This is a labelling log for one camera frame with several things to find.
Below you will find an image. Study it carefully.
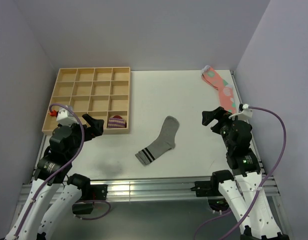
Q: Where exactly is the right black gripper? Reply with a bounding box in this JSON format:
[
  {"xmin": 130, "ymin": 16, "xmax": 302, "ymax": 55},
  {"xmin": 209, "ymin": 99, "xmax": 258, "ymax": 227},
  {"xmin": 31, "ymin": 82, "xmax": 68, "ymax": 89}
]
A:
[{"xmin": 202, "ymin": 105, "xmax": 236, "ymax": 150}]

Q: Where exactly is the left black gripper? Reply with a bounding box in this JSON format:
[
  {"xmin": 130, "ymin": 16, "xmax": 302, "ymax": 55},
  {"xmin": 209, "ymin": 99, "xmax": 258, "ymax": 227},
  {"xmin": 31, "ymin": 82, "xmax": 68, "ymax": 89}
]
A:
[{"xmin": 63, "ymin": 113, "xmax": 104, "ymax": 160}]

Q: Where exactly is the grey sock with black stripes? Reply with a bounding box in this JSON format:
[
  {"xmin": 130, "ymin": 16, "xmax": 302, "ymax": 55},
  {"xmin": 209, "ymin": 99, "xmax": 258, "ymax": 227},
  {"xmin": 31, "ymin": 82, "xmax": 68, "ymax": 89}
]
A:
[{"xmin": 135, "ymin": 115, "xmax": 180, "ymax": 166}]

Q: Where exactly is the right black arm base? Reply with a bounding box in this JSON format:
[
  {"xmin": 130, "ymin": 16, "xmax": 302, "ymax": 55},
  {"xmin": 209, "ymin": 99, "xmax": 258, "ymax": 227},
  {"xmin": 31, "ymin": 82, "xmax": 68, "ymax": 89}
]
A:
[{"xmin": 190, "ymin": 180, "xmax": 229, "ymax": 213}]

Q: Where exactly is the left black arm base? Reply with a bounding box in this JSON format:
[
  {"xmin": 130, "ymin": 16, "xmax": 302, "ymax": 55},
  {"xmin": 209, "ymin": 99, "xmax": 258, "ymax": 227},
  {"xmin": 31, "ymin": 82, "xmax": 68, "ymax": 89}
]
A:
[{"xmin": 71, "ymin": 184, "xmax": 111, "ymax": 221}]

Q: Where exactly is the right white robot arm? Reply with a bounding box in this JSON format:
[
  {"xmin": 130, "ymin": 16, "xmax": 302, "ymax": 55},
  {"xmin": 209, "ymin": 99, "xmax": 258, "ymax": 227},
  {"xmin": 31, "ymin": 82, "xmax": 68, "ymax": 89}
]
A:
[{"xmin": 202, "ymin": 104, "xmax": 289, "ymax": 240}]

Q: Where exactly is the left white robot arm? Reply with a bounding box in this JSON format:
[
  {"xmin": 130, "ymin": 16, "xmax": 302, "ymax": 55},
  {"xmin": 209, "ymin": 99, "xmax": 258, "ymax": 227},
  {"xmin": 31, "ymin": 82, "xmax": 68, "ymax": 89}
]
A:
[{"xmin": 5, "ymin": 114, "xmax": 104, "ymax": 240}]

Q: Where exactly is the purple striped rolled sock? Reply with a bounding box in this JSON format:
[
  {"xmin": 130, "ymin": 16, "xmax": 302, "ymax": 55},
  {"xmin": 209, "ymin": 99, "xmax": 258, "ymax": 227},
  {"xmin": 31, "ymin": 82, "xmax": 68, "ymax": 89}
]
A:
[{"xmin": 107, "ymin": 115, "xmax": 127, "ymax": 129}]

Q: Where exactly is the pink patterned sock pair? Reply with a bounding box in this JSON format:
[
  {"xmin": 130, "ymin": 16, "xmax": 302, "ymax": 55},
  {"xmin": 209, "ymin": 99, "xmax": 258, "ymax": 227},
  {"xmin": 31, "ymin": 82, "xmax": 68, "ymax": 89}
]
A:
[{"xmin": 201, "ymin": 65, "xmax": 237, "ymax": 114}]

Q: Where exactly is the wooden compartment tray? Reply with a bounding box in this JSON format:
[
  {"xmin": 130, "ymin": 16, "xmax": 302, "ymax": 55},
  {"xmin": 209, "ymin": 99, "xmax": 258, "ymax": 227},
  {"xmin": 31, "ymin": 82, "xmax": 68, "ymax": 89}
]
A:
[{"xmin": 50, "ymin": 67, "xmax": 131, "ymax": 134}]

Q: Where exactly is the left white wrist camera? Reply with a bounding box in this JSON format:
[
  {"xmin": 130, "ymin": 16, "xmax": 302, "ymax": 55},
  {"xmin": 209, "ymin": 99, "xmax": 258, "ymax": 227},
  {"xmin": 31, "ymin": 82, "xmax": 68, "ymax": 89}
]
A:
[{"xmin": 56, "ymin": 107, "xmax": 78, "ymax": 126}]

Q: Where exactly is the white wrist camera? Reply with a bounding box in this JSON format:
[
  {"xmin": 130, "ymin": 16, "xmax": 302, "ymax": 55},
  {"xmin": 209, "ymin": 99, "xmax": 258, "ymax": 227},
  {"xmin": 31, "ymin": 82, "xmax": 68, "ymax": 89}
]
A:
[
  {"xmin": 56, "ymin": 107, "xmax": 78, "ymax": 126},
  {"xmin": 229, "ymin": 103, "xmax": 253, "ymax": 121}
]

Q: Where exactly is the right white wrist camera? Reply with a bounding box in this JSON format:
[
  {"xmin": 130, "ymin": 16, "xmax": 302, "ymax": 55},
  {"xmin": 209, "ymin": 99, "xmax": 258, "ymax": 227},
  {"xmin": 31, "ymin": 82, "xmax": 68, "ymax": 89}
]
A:
[{"xmin": 229, "ymin": 103, "xmax": 253, "ymax": 121}]

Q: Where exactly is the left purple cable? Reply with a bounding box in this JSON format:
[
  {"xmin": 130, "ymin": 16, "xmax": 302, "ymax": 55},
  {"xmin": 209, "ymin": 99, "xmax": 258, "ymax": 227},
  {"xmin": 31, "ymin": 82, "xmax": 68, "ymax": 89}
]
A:
[{"xmin": 13, "ymin": 102, "xmax": 112, "ymax": 238}]

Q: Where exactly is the purple cable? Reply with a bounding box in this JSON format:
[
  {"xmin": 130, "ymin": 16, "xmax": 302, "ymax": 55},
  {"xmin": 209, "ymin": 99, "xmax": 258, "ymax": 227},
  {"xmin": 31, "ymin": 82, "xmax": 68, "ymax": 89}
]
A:
[
  {"xmin": 193, "ymin": 106, "xmax": 287, "ymax": 240},
  {"xmin": 13, "ymin": 102, "xmax": 112, "ymax": 238}
]

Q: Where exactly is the aluminium frame rail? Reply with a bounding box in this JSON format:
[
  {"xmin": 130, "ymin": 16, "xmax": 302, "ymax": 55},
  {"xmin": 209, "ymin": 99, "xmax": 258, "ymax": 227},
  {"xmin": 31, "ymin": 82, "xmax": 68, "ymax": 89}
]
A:
[{"xmin": 17, "ymin": 174, "xmax": 281, "ymax": 204}]

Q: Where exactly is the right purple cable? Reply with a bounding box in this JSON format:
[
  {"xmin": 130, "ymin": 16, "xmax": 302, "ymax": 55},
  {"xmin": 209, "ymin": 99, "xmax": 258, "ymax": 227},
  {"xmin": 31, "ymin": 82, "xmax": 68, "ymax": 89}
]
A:
[{"xmin": 193, "ymin": 106, "xmax": 287, "ymax": 240}]

